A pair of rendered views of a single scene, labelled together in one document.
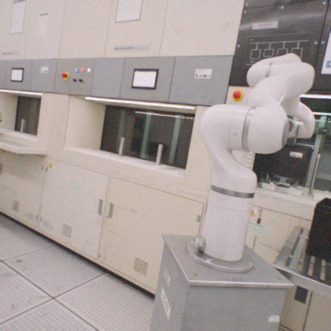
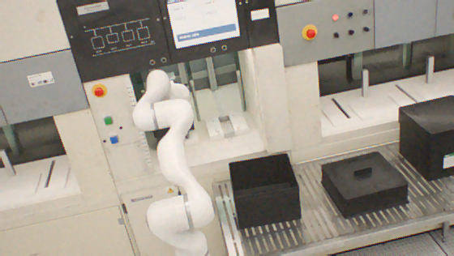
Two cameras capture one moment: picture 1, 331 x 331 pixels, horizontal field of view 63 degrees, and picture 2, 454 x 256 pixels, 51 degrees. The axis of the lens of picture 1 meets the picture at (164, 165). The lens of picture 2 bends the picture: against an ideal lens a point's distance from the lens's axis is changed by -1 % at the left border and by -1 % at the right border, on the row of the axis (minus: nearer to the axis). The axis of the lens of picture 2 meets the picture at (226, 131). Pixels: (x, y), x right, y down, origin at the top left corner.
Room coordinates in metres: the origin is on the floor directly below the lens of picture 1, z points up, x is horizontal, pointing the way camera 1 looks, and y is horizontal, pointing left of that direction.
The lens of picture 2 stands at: (-0.44, 0.42, 2.13)
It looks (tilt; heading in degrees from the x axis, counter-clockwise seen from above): 29 degrees down; 324
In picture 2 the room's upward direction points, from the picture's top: 10 degrees counter-clockwise
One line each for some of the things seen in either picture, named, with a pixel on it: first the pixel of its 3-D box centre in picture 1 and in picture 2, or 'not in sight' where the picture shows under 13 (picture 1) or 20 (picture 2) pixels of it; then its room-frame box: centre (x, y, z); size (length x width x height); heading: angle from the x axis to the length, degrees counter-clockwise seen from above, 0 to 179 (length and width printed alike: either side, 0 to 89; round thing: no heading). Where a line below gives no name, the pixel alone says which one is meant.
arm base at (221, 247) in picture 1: (225, 224); not in sight; (0.74, -0.20, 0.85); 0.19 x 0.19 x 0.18
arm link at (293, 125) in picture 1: (289, 128); not in sight; (1.37, -0.59, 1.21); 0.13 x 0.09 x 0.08; 149
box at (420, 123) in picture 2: not in sight; (440, 136); (0.49, -1.46, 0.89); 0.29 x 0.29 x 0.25; 60
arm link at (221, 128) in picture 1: (228, 148); (177, 228); (0.75, -0.17, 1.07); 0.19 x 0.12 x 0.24; 59
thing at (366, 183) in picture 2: not in sight; (362, 180); (0.62, -1.04, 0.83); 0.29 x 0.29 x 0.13; 60
